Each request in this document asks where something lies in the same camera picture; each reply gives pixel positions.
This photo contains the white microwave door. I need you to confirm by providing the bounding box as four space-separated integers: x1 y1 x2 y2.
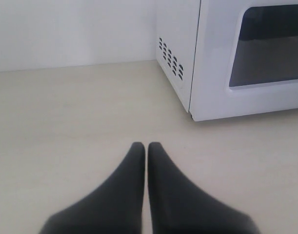
189 0 298 121

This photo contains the white microwave oven body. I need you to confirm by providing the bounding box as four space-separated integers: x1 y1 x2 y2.
156 0 201 112

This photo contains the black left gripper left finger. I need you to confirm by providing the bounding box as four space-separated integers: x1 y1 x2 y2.
40 142 145 234

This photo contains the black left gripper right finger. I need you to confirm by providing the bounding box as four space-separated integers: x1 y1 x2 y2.
147 142 260 234

